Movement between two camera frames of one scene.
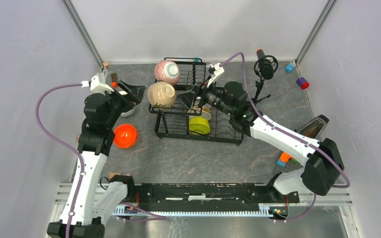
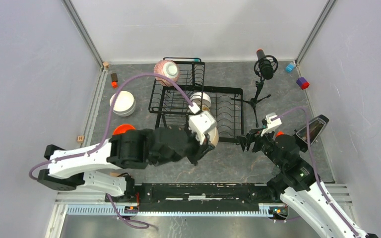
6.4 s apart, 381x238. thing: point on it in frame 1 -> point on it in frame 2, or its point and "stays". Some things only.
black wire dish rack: [178, 84] stays
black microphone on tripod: [264, 67] stays
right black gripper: [187, 97] -> [252, 135]
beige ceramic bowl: [161, 94] -> [214, 135]
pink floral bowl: [167, 71] stays
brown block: [114, 77] stays
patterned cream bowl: [206, 112] stays
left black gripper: [135, 92] -> [207, 146]
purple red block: [302, 83] stays
